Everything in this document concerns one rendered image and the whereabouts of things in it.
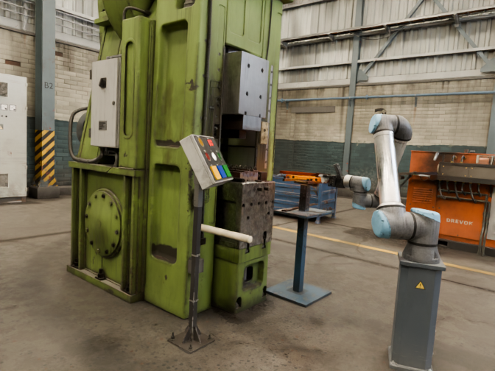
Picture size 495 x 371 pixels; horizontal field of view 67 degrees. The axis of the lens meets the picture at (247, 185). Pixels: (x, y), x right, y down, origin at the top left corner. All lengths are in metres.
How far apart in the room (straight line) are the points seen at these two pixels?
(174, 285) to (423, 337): 1.52
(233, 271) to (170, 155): 0.89
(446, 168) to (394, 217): 3.36
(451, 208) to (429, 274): 3.42
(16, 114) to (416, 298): 6.51
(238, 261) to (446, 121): 7.81
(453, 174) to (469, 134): 4.29
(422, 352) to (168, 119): 2.07
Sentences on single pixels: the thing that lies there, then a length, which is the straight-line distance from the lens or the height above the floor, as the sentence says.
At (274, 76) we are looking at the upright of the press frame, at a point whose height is 1.72.
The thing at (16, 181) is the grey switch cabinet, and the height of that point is 0.36.
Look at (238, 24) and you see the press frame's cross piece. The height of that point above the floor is 1.98.
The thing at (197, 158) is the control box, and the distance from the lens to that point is 1.94.
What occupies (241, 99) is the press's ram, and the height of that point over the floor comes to 1.46.
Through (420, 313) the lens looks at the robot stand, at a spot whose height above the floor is 0.33.
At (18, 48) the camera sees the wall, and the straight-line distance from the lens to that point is 8.12.
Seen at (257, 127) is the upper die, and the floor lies 1.29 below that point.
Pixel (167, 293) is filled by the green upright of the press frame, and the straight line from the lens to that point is 2.71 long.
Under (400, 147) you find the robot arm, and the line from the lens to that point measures 2.46.
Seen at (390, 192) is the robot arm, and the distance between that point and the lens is 2.17.
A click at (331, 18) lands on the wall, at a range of 11.53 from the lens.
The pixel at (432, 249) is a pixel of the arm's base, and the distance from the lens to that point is 2.23.
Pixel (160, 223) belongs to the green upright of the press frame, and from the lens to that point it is 2.74.
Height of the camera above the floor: 1.15
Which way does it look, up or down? 6 degrees down
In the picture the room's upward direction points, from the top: 3 degrees clockwise
